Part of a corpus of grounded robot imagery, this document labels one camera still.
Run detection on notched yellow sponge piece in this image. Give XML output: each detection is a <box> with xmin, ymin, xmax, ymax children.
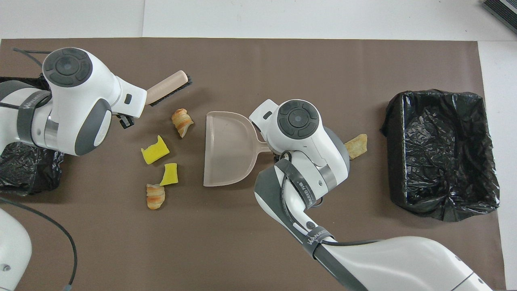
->
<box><xmin>141</xmin><ymin>135</ymin><xmax>170</xmax><ymax>165</ymax></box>

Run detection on pale pink plastic dustpan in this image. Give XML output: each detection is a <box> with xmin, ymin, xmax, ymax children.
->
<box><xmin>203</xmin><ymin>112</ymin><xmax>272</xmax><ymax>187</ymax></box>

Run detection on beige hand brush black bristles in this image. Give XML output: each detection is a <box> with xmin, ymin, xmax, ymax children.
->
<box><xmin>145</xmin><ymin>70</ymin><xmax>193</xmax><ymax>108</ymax></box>

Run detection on striped croissant piece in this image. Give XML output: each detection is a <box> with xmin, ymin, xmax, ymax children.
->
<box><xmin>171</xmin><ymin>108</ymin><xmax>194</xmax><ymax>139</ymax></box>
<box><xmin>146</xmin><ymin>183</ymin><xmax>166</xmax><ymax>210</ymax></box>

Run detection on small yellow sponge piece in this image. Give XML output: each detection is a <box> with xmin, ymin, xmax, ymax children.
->
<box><xmin>160</xmin><ymin>163</ymin><xmax>179</xmax><ymax>187</ymax></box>

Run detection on pale beige bread chunk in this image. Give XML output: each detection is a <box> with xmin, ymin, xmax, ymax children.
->
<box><xmin>344</xmin><ymin>134</ymin><xmax>368</xmax><ymax>160</ymax></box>

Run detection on black bag lined bin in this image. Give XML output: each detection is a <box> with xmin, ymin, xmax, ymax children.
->
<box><xmin>380</xmin><ymin>89</ymin><xmax>500</xmax><ymax>222</ymax></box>
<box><xmin>0</xmin><ymin>73</ymin><xmax>65</xmax><ymax>196</ymax></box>

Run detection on brown paper table mat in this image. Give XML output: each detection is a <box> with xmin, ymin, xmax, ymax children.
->
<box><xmin>0</xmin><ymin>38</ymin><xmax>506</xmax><ymax>291</ymax></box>

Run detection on dark grey vented device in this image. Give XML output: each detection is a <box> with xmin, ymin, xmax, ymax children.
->
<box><xmin>481</xmin><ymin>0</ymin><xmax>517</xmax><ymax>35</ymax></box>

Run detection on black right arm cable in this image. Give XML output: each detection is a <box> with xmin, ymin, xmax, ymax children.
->
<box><xmin>279</xmin><ymin>150</ymin><xmax>384</xmax><ymax>248</ymax></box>

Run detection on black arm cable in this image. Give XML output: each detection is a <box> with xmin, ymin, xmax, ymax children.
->
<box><xmin>279</xmin><ymin>150</ymin><xmax>384</xmax><ymax>248</ymax></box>
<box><xmin>0</xmin><ymin>48</ymin><xmax>78</xmax><ymax>288</ymax></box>

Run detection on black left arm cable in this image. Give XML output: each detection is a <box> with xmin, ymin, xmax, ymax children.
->
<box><xmin>0</xmin><ymin>48</ymin><xmax>78</xmax><ymax>288</ymax></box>

